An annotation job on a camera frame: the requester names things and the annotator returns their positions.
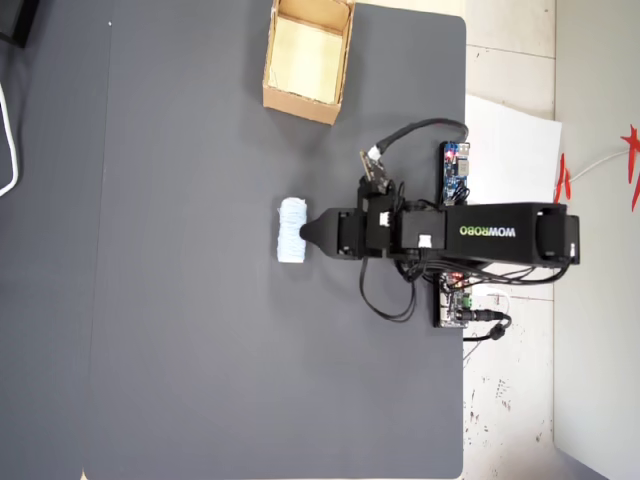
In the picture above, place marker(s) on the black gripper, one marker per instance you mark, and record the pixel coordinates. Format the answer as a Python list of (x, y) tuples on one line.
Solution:
[(372, 235)]

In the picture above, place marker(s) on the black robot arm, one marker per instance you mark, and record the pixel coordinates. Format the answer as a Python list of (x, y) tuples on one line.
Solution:
[(500, 232)]

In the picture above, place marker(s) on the white yarn-wrapped block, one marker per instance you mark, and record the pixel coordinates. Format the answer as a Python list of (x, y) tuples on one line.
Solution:
[(291, 235)]

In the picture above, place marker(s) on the open cardboard box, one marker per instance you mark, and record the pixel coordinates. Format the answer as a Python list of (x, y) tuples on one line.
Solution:
[(300, 107)]

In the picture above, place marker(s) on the dark grey mat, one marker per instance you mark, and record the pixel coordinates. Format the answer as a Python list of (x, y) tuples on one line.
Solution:
[(225, 325), (45, 325)]

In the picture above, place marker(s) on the motor controller board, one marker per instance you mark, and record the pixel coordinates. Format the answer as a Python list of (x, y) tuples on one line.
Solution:
[(450, 305)]

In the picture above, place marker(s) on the blue circuit board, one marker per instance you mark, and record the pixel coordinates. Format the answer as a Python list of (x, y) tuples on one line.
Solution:
[(452, 175)]

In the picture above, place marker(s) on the white paper sheet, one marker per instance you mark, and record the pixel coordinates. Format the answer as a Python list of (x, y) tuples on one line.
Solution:
[(510, 150)]

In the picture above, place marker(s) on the red tape mark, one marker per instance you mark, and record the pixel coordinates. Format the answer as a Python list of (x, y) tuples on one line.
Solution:
[(634, 150), (564, 182)]

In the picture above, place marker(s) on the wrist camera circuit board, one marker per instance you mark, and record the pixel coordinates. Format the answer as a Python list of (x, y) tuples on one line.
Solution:
[(375, 172)]

